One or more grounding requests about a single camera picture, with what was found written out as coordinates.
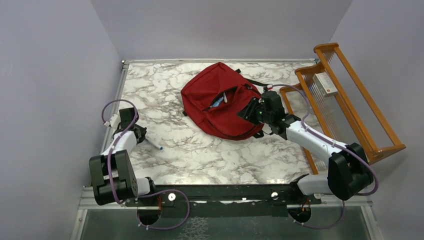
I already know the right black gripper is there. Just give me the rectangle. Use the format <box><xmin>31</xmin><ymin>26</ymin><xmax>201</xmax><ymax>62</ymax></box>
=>
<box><xmin>236</xmin><ymin>96</ymin><xmax>273</xmax><ymax>126</ymax></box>

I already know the light blue highlighter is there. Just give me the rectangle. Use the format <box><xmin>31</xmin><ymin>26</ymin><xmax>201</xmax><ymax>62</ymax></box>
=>
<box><xmin>209</xmin><ymin>96</ymin><xmax>224</xmax><ymax>108</ymax></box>

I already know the red backpack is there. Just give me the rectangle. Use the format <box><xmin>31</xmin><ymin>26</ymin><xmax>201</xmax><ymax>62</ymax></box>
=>
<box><xmin>180</xmin><ymin>62</ymin><xmax>264</xmax><ymax>141</ymax></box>

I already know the blue capped pen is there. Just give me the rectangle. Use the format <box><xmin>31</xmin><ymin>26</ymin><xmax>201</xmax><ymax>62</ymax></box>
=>
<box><xmin>146</xmin><ymin>138</ymin><xmax>164</xmax><ymax>151</ymax></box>

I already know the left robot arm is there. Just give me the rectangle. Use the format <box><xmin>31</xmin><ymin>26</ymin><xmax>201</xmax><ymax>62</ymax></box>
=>
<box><xmin>88</xmin><ymin>107</ymin><xmax>157</xmax><ymax>206</ymax></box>

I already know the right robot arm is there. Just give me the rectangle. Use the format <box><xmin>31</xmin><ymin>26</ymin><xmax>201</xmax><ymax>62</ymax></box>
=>
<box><xmin>237</xmin><ymin>91</ymin><xmax>377</xmax><ymax>204</ymax></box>

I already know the white red small box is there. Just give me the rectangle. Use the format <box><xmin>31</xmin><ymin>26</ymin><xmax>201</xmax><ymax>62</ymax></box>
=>
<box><xmin>312</xmin><ymin>72</ymin><xmax>338</xmax><ymax>97</ymax></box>

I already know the orange wooden rack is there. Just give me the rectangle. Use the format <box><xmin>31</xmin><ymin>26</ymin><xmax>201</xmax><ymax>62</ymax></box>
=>
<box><xmin>294</xmin><ymin>42</ymin><xmax>406</xmax><ymax>165</ymax></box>

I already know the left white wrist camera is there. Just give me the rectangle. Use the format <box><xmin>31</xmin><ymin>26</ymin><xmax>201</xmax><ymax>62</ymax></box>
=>
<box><xmin>103</xmin><ymin>114</ymin><xmax>121</xmax><ymax>130</ymax></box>

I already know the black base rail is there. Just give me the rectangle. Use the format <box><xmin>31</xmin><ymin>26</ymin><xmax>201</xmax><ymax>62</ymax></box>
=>
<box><xmin>115</xmin><ymin>177</ymin><xmax>322</xmax><ymax>225</ymax></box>

